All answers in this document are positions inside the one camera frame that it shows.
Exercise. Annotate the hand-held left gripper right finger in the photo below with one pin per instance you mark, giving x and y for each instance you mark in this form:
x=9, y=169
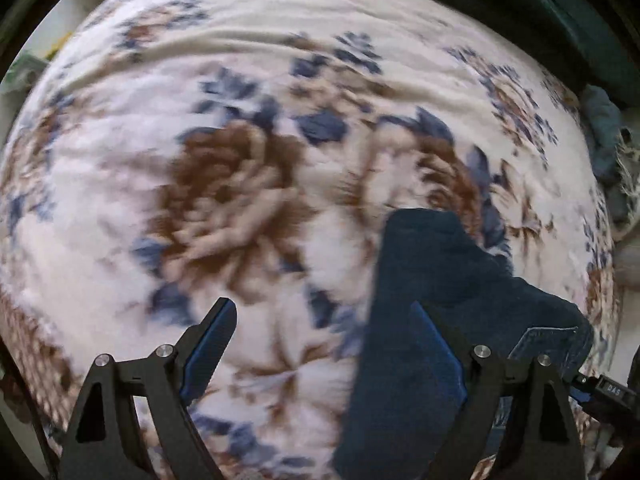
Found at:
x=445, y=360

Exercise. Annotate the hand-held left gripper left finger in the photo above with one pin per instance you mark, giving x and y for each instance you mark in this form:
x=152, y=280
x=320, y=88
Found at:
x=210, y=350

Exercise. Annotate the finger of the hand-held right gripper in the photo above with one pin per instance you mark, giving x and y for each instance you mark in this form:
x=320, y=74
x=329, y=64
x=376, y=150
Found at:
x=581, y=389

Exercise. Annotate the blue denim pants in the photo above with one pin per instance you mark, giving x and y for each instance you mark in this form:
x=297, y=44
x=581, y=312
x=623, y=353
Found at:
x=400, y=285

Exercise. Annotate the floral bed blanket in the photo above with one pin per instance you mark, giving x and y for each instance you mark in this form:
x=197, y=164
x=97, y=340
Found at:
x=225, y=160

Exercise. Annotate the frayed blue denim cloth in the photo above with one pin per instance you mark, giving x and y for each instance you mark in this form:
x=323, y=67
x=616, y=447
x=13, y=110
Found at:
x=602, y=135

